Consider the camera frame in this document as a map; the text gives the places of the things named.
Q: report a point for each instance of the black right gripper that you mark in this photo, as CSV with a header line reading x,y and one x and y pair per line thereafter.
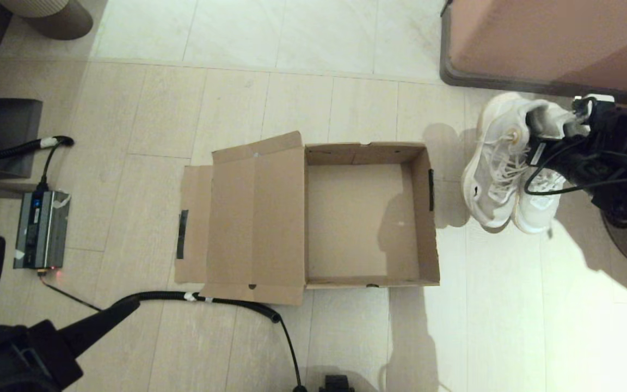
x,y
564,160

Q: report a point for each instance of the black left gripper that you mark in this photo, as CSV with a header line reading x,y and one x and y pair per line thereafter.
x,y
19,359

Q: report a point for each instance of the white lace-up sneaker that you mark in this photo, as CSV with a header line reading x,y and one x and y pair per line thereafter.
x,y
536,209

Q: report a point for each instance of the white sneaker with black logo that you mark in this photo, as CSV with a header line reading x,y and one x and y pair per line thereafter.
x,y
496,179

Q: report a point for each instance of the brown cardboard shoe box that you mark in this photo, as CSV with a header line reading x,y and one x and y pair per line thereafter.
x,y
248,228

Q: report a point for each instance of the grey and black robot base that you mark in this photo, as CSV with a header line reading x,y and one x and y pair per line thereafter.
x,y
337,384

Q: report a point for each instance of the dark grey box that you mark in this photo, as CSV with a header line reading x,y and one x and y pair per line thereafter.
x,y
3,130

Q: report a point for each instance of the grey metal power inverter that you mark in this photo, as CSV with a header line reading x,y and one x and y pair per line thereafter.
x,y
41,234

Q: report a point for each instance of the pink sofa with grey base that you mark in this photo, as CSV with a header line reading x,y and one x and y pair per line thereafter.
x,y
553,38

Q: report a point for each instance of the beige round ribbed stool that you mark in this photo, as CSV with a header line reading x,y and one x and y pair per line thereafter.
x,y
47,16

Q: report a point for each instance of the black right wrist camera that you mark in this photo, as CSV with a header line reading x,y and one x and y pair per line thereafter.
x,y
618,130

